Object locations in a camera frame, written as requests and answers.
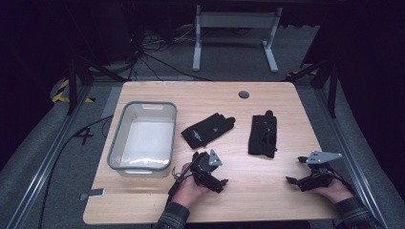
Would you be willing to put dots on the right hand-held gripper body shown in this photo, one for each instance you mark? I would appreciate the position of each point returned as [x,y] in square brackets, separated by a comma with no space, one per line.
[320,178]

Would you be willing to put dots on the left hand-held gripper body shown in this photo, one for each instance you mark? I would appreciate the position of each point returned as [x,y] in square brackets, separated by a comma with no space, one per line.
[203,163]

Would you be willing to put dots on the black glove with white logo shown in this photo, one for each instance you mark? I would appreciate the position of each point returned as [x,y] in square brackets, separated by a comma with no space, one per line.
[207,131]

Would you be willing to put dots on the black glove with blue dots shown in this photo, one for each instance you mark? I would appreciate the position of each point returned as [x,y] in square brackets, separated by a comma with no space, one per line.
[263,135]

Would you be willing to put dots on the person's right hand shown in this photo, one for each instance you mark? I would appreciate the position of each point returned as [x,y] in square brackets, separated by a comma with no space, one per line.
[336,192]

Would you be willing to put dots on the person's left hand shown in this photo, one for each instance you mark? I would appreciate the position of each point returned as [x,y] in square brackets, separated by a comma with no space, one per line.
[187,191]

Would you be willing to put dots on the black metal stand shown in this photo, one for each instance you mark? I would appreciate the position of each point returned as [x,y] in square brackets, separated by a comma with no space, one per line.
[332,89]
[72,86]

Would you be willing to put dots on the grey tape strip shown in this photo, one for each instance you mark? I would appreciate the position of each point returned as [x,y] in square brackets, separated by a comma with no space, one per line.
[95,192]

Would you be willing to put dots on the yellow black hazard tape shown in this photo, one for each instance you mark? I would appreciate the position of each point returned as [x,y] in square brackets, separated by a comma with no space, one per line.
[60,92]

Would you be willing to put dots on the aluminium floor rail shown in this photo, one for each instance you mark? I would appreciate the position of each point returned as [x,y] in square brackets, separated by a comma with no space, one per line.
[47,162]
[350,159]

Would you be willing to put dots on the white metal desk frame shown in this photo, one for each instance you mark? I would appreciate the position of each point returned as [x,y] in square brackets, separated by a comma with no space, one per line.
[237,19]

